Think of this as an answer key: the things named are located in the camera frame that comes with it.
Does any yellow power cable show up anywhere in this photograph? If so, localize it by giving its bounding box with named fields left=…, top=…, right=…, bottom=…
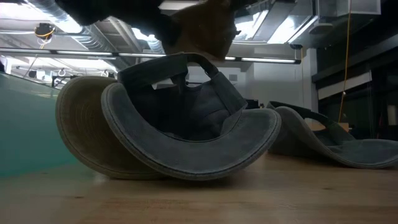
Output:
left=337, top=0, right=353, bottom=123

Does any silver ventilation duct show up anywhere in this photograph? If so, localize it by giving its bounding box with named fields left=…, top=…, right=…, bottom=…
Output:
left=27, top=0, right=165, bottom=54

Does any grey baseball cap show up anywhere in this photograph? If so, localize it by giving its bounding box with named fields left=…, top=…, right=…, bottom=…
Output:
left=266, top=100, right=398, bottom=170
left=101, top=52, right=282, bottom=181

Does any teal plastic tray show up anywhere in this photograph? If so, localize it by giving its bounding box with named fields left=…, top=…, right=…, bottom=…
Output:
left=0, top=71, right=78, bottom=178

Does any yellow cord reel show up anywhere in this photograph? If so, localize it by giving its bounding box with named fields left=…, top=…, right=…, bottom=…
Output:
left=34, top=22, right=57, bottom=41

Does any long ceiling light bar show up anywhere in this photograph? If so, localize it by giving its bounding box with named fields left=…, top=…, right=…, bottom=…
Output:
left=0, top=48, right=302, bottom=65

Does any rectangular ceiling light panel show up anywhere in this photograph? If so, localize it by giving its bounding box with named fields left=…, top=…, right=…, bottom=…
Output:
left=233, top=9, right=320, bottom=45

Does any beige baseball cap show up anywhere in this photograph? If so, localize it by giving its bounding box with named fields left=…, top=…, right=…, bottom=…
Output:
left=55, top=75, right=165, bottom=180
left=161, top=0, right=242, bottom=62

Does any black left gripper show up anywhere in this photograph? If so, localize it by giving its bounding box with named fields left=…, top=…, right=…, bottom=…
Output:
left=55, top=0, right=184, bottom=54

